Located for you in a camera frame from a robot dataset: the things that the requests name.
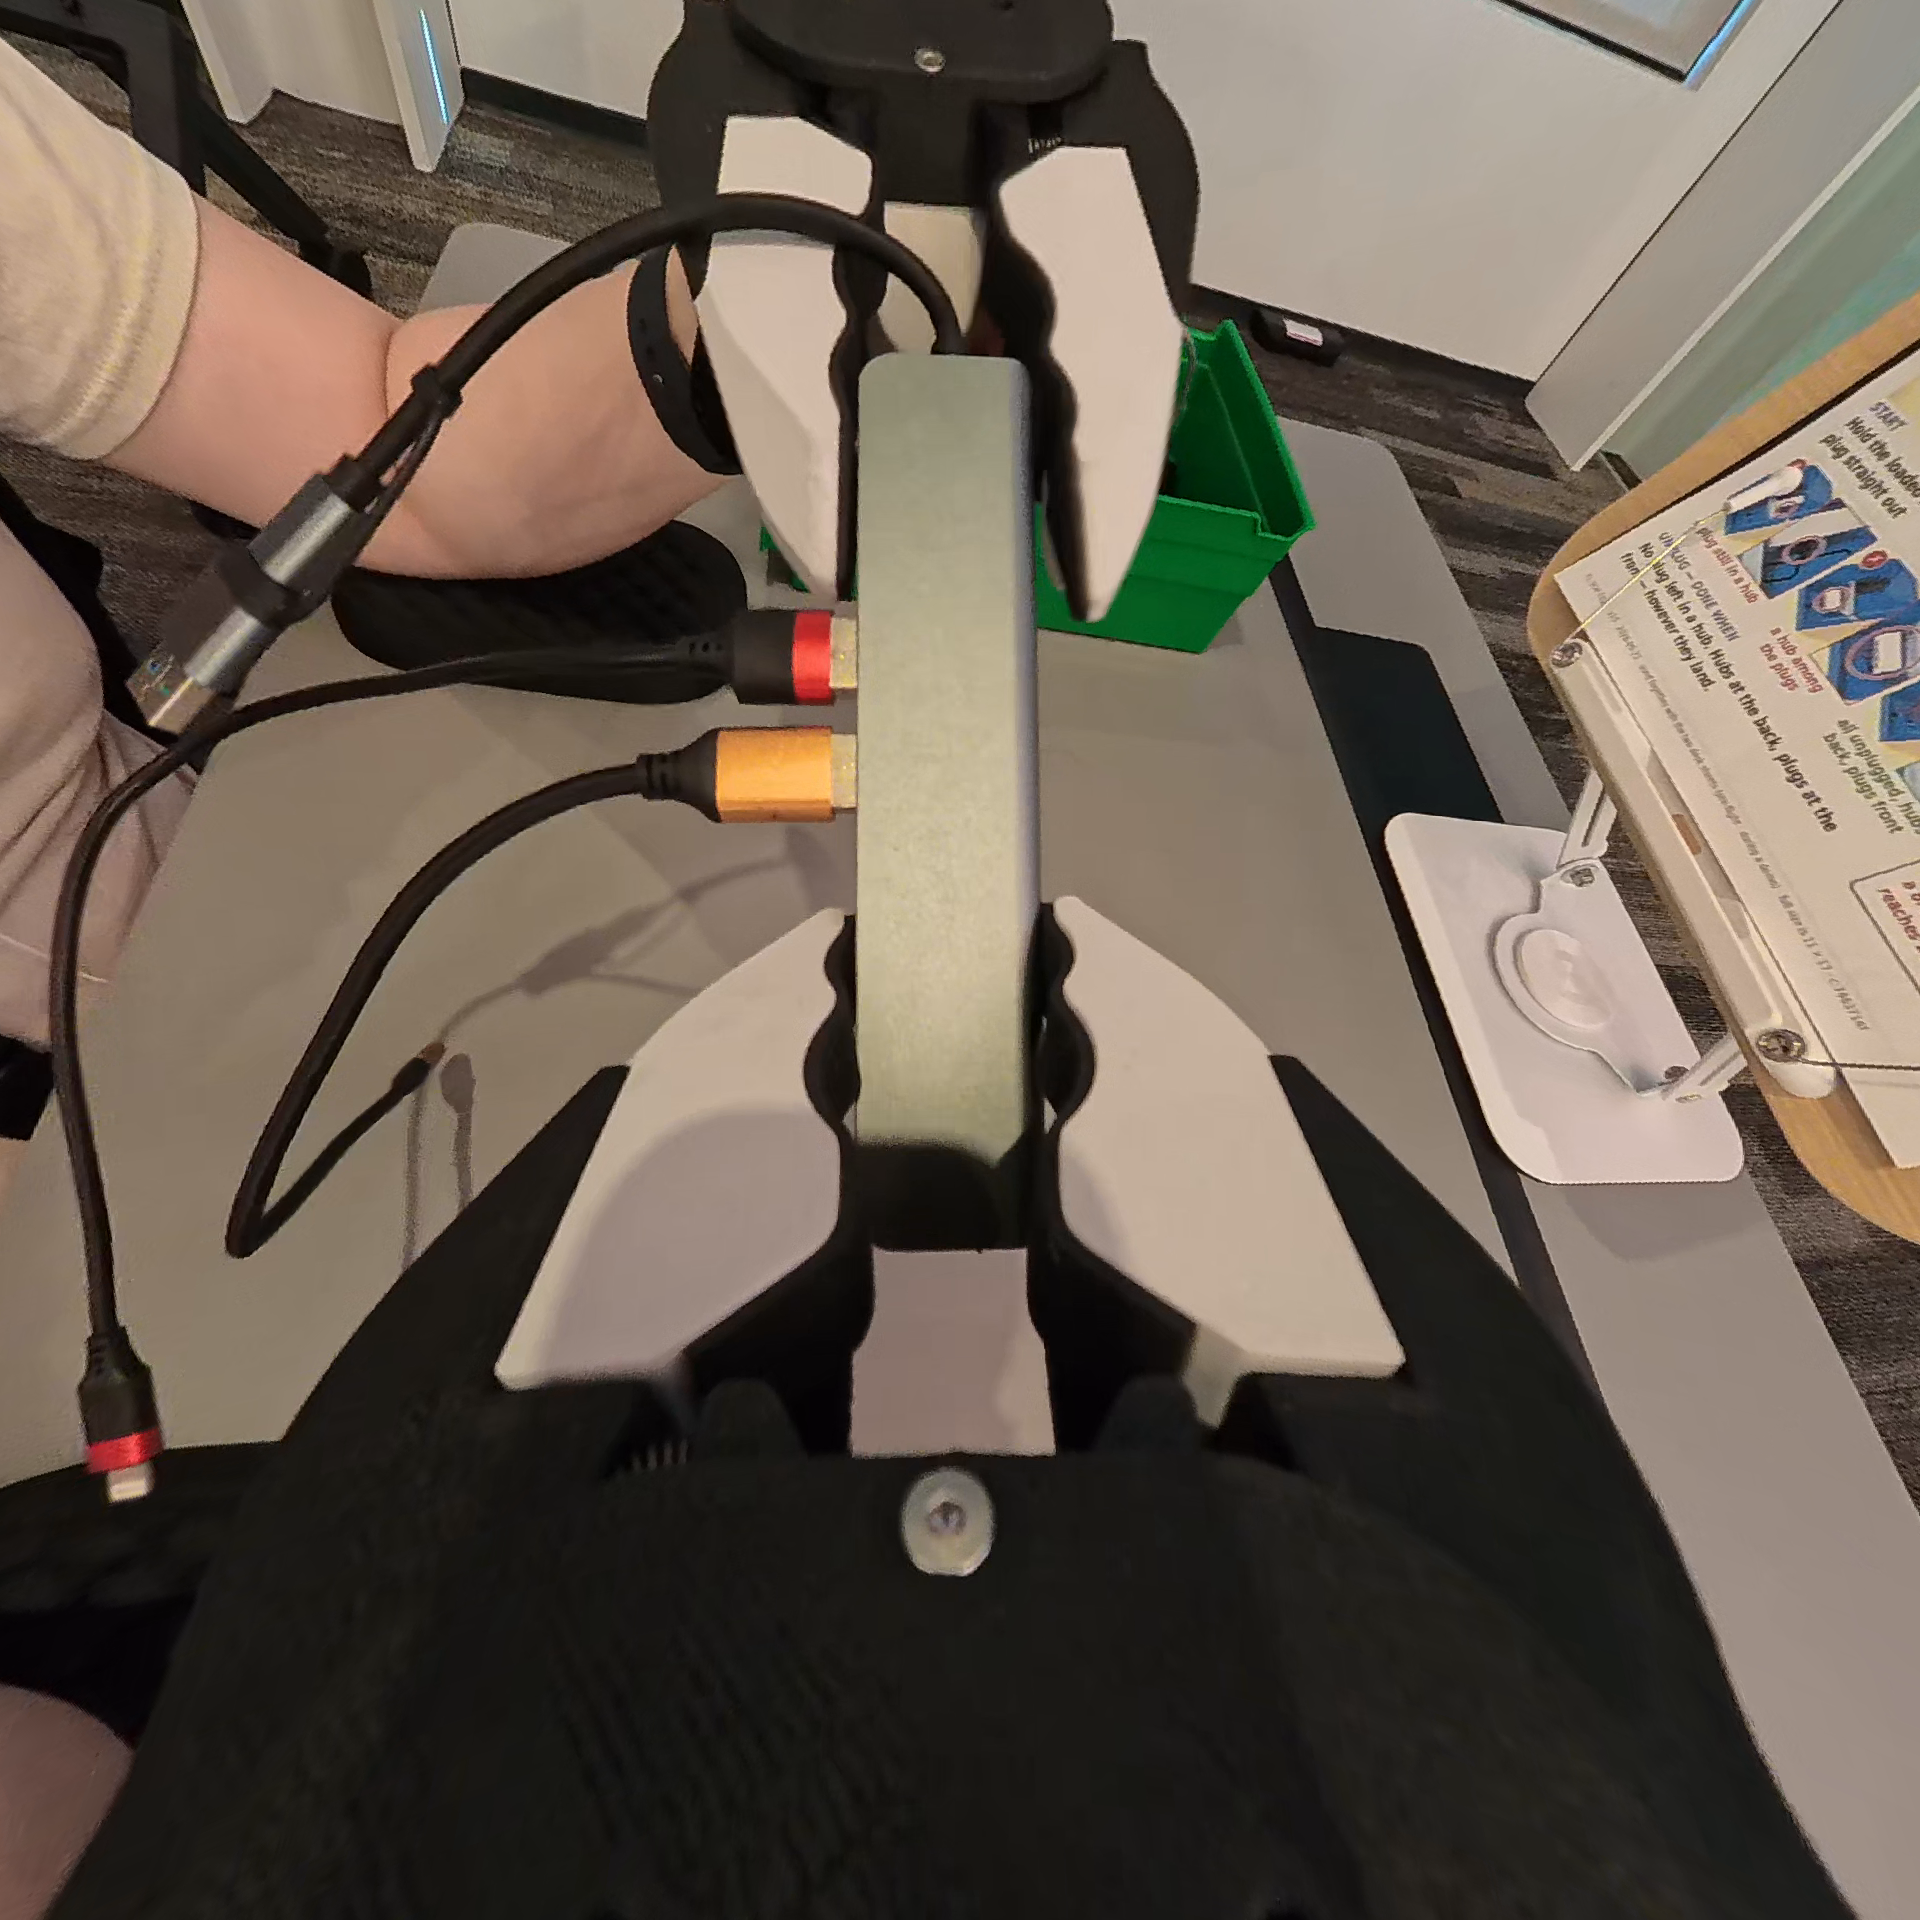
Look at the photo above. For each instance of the black mesh armrest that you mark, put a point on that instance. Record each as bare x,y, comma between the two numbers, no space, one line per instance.
599,599

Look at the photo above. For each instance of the black wristband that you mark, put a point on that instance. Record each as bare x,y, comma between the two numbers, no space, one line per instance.
675,405

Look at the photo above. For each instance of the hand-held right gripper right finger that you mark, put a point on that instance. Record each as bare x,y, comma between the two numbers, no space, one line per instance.
1215,1200

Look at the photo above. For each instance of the person's left forearm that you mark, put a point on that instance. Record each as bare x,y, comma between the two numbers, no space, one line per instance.
495,434

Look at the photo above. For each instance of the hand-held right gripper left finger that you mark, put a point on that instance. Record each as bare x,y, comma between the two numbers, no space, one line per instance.
692,1185

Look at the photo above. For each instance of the frosted glass window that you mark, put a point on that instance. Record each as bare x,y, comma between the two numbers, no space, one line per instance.
1651,30

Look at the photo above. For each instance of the green plastic box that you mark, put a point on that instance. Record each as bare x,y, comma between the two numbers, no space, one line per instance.
1201,557

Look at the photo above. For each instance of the instruction sheet on wooden stand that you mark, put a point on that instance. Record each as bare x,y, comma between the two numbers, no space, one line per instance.
1576,1019

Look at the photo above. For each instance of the black wall socket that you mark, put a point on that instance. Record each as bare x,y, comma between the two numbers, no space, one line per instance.
1299,333

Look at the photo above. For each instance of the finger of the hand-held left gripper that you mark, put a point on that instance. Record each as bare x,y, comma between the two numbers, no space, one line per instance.
1109,376
780,376

